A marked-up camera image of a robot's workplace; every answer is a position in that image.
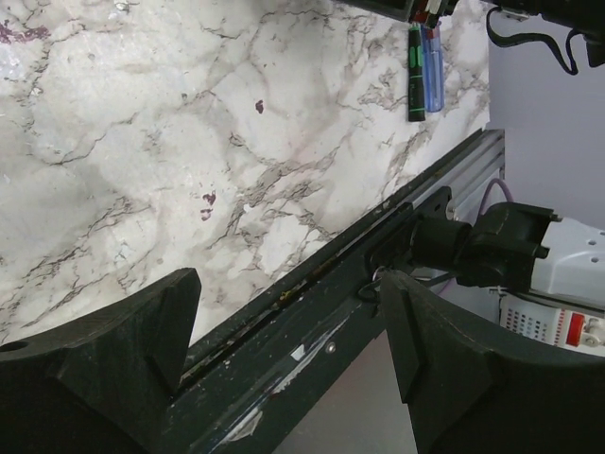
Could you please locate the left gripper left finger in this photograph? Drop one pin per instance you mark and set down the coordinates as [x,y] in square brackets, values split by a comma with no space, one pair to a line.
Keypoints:
[101,383]

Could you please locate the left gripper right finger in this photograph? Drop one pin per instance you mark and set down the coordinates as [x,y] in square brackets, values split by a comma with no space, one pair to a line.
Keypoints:
[472,386]

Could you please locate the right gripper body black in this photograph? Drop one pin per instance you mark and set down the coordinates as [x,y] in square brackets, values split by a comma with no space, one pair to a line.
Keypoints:
[581,17]

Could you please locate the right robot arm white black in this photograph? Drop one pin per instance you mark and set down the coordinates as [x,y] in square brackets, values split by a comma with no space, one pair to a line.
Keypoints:
[529,251]

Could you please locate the black green screwdriver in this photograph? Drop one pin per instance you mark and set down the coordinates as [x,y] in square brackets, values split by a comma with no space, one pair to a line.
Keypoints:
[415,78]

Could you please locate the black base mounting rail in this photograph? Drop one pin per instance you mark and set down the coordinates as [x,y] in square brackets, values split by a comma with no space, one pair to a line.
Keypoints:
[248,387]

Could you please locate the aluminium extrusion rail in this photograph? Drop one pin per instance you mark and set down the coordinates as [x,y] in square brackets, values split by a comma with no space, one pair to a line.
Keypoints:
[464,172]

